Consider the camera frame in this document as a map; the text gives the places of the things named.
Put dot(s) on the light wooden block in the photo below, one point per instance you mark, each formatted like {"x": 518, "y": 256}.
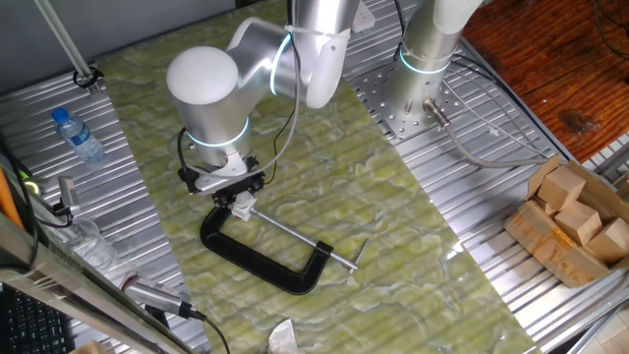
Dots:
{"x": 580, "y": 223}
{"x": 560, "y": 189}
{"x": 611, "y": 243}

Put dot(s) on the empty clear plastic cup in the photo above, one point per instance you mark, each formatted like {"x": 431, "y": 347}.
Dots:
{"x": 91, "y": 243}

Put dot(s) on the crumpled white tissue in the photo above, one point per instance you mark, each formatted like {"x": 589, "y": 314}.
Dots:
{"x": 282, "y": 339}

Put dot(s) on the green marble pattern mat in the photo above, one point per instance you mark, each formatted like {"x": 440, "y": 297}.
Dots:
{"x": 344, "y": 196}

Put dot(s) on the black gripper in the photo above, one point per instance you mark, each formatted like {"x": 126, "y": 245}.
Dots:
{"x": 236, "y": 189}

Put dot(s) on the silver camera on black clamp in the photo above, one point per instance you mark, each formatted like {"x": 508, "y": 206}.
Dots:
{"x": 68, "y": 192}

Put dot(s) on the black keyboard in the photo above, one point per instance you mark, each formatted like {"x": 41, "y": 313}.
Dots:
{"x": 29, "y": 324}

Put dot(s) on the water bottle with blue cap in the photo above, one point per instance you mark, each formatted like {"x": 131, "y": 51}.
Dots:
{"x": 78, "y": 137}

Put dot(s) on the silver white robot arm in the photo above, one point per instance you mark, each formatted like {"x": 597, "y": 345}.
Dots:
{"x": 211, "y": 88}

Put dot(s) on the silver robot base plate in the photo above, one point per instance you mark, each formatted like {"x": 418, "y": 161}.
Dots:
{"x": 373, "y": 93}

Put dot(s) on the white power strip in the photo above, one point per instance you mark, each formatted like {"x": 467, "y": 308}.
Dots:
{"x": 366, "y": 17}

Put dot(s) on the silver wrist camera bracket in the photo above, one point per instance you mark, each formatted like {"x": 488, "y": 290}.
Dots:
{"x": 218, "y": 178}

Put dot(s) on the aluminium frame rail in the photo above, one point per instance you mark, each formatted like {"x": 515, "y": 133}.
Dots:
{"x": 74, "y": 290}

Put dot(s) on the ribbed silver camera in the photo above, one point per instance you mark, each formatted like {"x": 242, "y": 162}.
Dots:
{"x": 157, "y": 295}

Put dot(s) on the brown cardboard box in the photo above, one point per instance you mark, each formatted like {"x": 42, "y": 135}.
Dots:
{"x": 545, "y": 246}

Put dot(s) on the black C-clamp with steel screw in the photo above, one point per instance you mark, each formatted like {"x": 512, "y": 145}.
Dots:
{"x": 255, "y": 263}

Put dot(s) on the slanted aluminium pole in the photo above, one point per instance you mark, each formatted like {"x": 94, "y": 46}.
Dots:
{"x": 64, "y": 39}

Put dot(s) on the white lamp socket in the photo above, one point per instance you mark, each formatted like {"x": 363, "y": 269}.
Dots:
{"x": 245, "y": 212}

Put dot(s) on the small cardboard box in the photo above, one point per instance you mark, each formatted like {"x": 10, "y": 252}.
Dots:
{"x": 91, "y": 348}

